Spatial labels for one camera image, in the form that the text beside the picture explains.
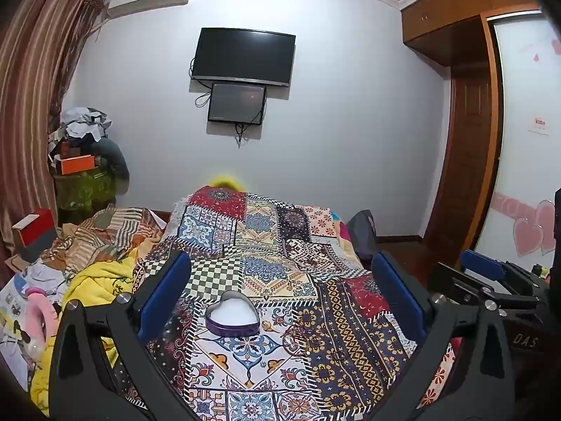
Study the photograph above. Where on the purple heart-shaped tin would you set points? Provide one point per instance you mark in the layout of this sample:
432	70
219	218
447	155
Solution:
232	315

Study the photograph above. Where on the wooden overhead cabinet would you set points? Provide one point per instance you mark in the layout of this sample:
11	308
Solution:
456	13

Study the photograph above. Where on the wooden door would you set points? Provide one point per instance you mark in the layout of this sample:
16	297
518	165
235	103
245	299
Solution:
464	153

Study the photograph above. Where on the dark bag beside bed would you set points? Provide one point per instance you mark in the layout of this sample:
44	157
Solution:
363	232

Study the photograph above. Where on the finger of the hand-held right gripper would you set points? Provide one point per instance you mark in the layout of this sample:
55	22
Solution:
460	278
482	264

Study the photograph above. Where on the small black monitor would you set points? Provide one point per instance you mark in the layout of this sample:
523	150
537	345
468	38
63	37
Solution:
236	103

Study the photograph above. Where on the cartoon printed cloth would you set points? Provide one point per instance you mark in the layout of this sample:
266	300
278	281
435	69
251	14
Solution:
17	315

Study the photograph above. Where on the yellow blanket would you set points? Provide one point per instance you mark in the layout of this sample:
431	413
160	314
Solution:
94	285

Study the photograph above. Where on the striped brown curtain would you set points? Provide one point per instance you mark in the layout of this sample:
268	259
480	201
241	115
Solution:
30	96

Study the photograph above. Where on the pile of grey clothes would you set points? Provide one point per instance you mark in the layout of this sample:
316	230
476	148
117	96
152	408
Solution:
87	129

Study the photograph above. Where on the pink plush toy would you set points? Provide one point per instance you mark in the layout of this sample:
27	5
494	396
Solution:
37	315

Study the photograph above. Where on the yellow pillow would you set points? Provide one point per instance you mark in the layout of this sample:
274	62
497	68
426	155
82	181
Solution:
225	183

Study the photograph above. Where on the striped orange blanket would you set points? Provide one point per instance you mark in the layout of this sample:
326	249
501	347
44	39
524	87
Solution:
109	232

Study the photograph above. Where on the orange box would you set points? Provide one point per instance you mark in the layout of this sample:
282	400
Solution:
78	164

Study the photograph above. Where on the silver bangle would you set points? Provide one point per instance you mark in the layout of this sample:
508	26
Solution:
338	353

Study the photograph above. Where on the white heart-print sliding door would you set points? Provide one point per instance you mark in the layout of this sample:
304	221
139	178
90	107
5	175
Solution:
521	118

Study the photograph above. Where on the pink blanket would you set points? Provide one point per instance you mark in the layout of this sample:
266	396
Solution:
344	232

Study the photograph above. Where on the black wall television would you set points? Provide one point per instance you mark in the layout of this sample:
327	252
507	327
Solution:
243	55

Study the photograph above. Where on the red box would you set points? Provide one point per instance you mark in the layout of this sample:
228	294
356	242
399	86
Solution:
33	228

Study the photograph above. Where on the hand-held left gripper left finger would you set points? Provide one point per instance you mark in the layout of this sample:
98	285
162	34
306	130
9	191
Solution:
168	291

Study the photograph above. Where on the patchwork printed blanket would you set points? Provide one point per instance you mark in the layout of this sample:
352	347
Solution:
271	245

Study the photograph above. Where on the green patterned cloth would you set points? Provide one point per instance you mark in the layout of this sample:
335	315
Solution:
81	195

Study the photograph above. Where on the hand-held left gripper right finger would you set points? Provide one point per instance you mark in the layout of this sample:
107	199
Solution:
396	291

